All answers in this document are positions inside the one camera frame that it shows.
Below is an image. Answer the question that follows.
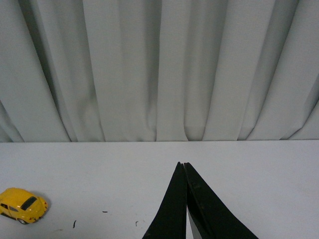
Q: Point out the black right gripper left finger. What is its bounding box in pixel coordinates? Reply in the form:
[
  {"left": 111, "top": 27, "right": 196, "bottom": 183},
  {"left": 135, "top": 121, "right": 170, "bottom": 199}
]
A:
[{"left": 143, "top": 162, "right": 187, "bottom": 239}]

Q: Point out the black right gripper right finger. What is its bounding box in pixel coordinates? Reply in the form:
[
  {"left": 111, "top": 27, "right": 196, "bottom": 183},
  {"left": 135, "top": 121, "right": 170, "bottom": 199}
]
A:
[{"left": 183, "top": 162, "right": 259, "bottom": 239}]

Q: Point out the yellow beetle toy car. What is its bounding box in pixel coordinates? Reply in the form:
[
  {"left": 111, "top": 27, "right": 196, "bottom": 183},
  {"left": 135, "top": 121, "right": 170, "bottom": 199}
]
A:
[{"left": 0, "top": 188, "right": 49, "bottom": 225}]

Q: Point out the white pleated curtain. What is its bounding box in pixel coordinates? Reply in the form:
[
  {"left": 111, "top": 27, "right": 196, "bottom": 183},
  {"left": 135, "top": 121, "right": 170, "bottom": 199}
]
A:
[{"left": 0, "top": 0, "right": 319, "bottom": 142}]

